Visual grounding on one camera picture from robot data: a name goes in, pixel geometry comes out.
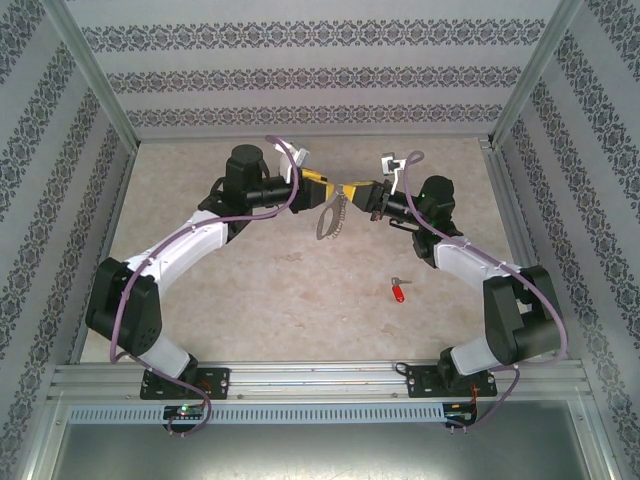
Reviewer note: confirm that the grey sheet metal panel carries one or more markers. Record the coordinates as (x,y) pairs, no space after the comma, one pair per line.
(320,450)

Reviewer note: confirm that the aluminium side rail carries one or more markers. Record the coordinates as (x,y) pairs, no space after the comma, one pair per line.
(107,240)
(500,170)

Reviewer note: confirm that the small circuit board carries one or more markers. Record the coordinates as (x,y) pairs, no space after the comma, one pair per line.
(460,417)
(185,412)

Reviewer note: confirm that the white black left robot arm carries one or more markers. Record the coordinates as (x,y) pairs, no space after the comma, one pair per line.
(185,240)

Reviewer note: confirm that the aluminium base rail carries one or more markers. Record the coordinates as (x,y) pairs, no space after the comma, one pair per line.
(325,382)

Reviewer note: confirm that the aluminium frame post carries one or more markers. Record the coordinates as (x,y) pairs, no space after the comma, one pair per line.
(90,70)
(537,65)

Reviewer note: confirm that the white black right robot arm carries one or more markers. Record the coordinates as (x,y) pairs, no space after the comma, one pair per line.
(465,262)

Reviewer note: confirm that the key with red cap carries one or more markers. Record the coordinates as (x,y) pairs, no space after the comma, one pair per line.
(398,295)

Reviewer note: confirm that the aluminium rail along wall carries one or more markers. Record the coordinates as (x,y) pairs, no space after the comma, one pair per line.
(200,137)

